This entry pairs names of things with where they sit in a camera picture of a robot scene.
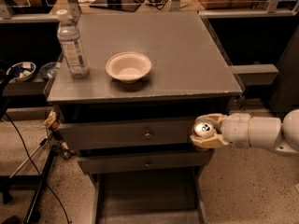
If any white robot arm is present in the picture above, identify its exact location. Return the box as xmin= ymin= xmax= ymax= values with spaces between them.
xmin=190 ymin=109 xmax=299 ymax=155

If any grey top drawer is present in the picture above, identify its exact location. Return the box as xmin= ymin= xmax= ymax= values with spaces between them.
xmin=59 ymin=117 xmax=195 ymax=151

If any grey drawer cabinet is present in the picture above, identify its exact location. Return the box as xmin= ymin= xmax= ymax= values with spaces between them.
xmin=46 ymin=10 xmax=243 ymax=224

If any black metal stand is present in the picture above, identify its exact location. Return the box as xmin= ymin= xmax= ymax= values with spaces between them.
xmin=0 ymin=138 xmax=54 ymax=224

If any black floor cable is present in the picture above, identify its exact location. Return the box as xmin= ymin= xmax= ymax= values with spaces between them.
xmin=4 ymin=111 xmax=73 ymax=224

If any blue grey bowl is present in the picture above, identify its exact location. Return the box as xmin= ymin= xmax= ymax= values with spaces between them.
xmin=38 ymin=62 xmax=60 ymax=80

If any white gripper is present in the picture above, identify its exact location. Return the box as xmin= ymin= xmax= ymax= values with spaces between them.
xmin=191 ymin=113 xmax=251 ymax=150

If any red coke can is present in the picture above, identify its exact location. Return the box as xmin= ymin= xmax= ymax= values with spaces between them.
xmin=193 ymin=120 xmax=214 ymax=138

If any grey middle drawer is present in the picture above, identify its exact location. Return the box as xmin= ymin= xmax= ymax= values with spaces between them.
xmin=78 ymin=149 xmax=214 ymax=175

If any black monitor stand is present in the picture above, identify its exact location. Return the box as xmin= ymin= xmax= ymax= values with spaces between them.
xmin=89 ymin=0 xmax=141 ymax=12

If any grey side shelf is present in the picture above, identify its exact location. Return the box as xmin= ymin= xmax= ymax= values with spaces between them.
xmin=230 ymin=64 xmax=279 ymax=86

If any clear plastic water bottle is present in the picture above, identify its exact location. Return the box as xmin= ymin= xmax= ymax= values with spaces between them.
xmin=56 ymin=9 xmax=89 ymax=78

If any white bowl with items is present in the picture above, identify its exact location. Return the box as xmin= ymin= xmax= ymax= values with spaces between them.
xmin=7 ymin=62 xmax=36 ymax=82

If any grey open bottom drawer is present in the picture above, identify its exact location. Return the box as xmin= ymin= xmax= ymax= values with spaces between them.
xmin=93 ymin=168 xmax=208 ymax=224

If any white paper bowl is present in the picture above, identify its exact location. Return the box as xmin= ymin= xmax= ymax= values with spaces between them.
xmin=106 ymin=52 xmax=152 ymax=83

